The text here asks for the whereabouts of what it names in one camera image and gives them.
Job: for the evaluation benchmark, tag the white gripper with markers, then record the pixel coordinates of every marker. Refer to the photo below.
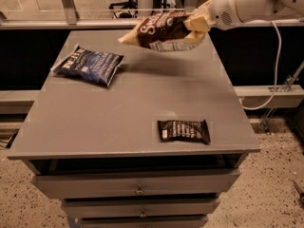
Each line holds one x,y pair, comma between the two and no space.
222,9

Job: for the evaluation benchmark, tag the brown Sea Salt chip bag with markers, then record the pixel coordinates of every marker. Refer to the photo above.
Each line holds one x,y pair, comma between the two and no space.
162,32

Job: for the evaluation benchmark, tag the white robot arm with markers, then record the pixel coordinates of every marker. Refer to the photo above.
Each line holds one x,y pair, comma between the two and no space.
265,10

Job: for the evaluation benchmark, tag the small black snack bag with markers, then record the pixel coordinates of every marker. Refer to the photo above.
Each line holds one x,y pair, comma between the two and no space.
185,131

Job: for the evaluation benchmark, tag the blue kettle chip bag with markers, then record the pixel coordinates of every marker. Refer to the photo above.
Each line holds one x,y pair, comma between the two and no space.
91,66

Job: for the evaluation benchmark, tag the grey metal railing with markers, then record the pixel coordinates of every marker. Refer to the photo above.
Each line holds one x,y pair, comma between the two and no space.
45,14

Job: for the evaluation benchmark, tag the grey drawer cabinet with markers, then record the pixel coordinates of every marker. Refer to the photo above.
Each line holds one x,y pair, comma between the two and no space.
76,128

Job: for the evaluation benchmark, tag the top grey drawer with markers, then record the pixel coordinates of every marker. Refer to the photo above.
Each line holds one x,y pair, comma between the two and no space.
136,184

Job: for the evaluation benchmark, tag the grey drawer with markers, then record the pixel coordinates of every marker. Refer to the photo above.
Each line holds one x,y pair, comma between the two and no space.
136,184
155,222
140,208

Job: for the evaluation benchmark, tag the bottom grey drawer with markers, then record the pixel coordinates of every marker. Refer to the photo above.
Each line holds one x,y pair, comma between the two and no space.
155,222

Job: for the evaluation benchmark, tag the middle grey drawer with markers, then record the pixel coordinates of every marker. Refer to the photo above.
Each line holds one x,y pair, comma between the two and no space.
140,208

